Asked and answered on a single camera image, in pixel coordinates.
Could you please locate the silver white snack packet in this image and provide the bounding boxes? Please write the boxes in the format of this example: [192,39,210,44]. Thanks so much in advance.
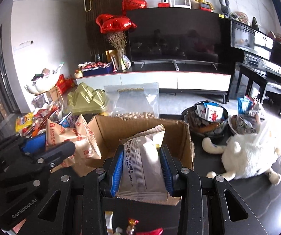
[116,125,181,206]

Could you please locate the yellow snack packet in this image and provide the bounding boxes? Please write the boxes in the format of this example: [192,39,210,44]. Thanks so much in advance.
[15,112,34,132]

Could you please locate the brown cardboard box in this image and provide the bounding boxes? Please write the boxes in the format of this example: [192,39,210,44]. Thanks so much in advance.
[72,115,195,177]

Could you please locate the orange printed paper bag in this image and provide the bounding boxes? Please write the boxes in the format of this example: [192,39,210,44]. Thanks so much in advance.
[46,115,102,172]

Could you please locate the blue printed snack cup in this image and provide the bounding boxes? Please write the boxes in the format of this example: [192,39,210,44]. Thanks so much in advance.
[49,108,78,128]

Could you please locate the black glass snack bowl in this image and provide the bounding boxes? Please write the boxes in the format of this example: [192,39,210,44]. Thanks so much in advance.
[181,100,229,138]

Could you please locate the green gold mountain box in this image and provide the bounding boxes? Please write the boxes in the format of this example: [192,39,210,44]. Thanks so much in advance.
[67,82,108,116]

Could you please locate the open cardboard box with bag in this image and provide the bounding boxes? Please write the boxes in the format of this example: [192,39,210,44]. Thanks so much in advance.
[46,74,76,102]

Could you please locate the clear zip bag of nuts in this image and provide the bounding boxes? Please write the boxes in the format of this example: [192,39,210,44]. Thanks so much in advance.
[104,83,160,119]

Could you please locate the white shell snack bowl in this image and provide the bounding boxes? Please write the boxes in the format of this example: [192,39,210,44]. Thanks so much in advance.
[24,68,60,96]

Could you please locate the white plush sheep toy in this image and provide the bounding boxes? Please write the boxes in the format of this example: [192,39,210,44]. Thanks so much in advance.
[202,126,281,185]

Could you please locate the small glass bowl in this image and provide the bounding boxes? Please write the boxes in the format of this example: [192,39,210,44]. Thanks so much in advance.
[227,114,261,135]

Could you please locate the white tv cabinet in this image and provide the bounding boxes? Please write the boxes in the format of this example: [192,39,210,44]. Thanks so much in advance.
[76,71,231,102]

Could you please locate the blue tray of candies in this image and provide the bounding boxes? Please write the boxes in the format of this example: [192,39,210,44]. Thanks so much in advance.
[78,61,113,77]

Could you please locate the blue snack packet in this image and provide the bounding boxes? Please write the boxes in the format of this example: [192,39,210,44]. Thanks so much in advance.
[237,96,253,115]

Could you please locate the dried flowers in vase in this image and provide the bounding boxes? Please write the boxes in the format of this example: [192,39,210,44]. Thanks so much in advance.
[106,31,127,71]

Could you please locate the large black television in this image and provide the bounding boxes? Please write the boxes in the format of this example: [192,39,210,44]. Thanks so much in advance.
[127,8,233,74]

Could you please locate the black piano bench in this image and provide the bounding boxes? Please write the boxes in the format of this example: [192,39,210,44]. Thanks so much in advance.
[246,80,281,106]

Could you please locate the red heart balloon lower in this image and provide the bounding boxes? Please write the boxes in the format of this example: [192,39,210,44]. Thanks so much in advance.
[95,14,137,34]

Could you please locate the red heart balloon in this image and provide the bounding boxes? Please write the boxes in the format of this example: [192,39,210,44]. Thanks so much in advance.
[122,0,147,15]
[95,14,137,34]

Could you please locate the black upright piano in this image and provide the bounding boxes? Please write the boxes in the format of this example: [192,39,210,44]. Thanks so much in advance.
[228,20,281,99]

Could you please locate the red heart balloon upper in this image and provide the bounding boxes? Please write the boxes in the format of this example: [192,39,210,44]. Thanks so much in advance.
[122,0,147,15]

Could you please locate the grey bunny plush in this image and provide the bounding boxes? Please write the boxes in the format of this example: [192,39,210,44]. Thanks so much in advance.
[219,0,231,18]

